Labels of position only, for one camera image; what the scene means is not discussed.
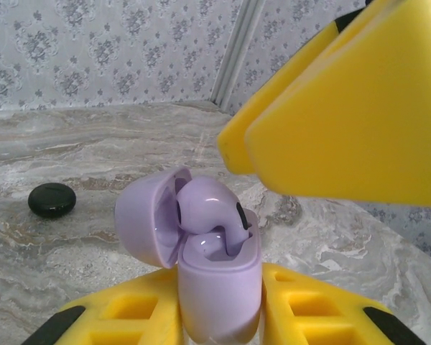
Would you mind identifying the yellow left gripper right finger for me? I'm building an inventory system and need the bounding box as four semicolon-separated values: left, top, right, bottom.
263;262;429;345

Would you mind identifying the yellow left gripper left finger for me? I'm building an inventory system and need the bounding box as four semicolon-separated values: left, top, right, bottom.
27;267;183;345

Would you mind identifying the aluminium frame corner post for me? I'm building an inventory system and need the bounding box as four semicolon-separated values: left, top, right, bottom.
210;0;264;109

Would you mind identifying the purple wireless earbud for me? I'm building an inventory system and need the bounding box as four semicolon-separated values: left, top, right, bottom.
174;175;254;257

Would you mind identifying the purple earbud charging case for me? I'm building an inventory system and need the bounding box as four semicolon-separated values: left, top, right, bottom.
113;165;266;345

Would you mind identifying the black earbud charging case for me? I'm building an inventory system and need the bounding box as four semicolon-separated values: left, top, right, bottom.
27;182;78;218

